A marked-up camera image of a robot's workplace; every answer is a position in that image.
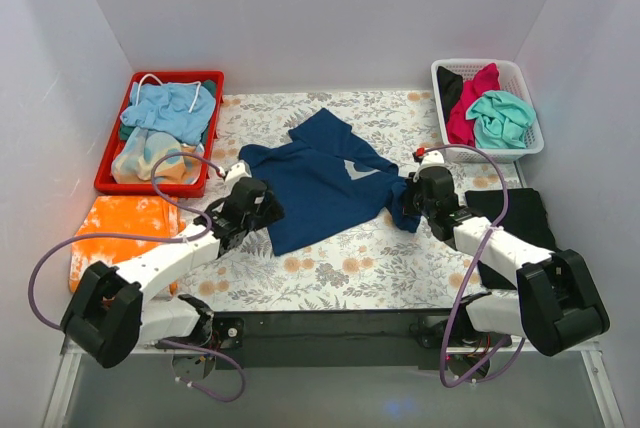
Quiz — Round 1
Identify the dark blue t shirt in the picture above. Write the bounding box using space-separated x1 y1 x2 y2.
239 109 420 256

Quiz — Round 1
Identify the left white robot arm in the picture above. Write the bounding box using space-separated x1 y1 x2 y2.
61 177 284 368

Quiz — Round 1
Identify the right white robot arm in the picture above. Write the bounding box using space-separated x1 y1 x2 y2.
405 166 611 356

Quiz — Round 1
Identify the magenta shirt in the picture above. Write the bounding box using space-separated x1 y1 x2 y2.
445 63 500 146

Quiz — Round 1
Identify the orange tie-dye folded shirt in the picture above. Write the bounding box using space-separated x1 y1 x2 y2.
68 196 186 291

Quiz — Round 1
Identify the black folded shirt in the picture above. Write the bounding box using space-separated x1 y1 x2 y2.
465 188 558 289

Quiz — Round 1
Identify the teal shirt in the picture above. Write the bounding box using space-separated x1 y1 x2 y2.
465 90 537 149

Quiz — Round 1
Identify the yellow blue patterned garment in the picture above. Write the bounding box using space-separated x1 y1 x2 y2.
111 128 204 185

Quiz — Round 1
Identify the black shirt in basket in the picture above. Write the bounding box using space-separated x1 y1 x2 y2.
436 66 464 122

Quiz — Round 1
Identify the light blue garment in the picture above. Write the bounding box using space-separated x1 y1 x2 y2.
119 81 217 145

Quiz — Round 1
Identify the red plastic tray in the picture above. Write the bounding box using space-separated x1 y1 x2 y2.
94 71 224 198

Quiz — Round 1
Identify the dark green garment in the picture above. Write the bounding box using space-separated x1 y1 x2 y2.
117 78 219 145

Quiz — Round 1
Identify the white plastic basket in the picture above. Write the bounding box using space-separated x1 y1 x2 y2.
431 58 544 163

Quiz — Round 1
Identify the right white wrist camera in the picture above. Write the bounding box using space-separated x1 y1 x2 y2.
412 147 445 172

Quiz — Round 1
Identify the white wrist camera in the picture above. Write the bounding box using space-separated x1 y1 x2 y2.
216 160 251 187
412 147 445 172

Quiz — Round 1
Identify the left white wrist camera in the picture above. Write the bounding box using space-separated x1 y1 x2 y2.
216 160 251 187

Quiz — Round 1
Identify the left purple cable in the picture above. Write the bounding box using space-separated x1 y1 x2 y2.
27 151 247 403

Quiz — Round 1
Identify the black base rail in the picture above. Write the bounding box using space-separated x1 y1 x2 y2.
154 308 491 372

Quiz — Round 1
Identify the aluminium frame rail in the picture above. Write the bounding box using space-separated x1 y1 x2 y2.
42 345 173 427

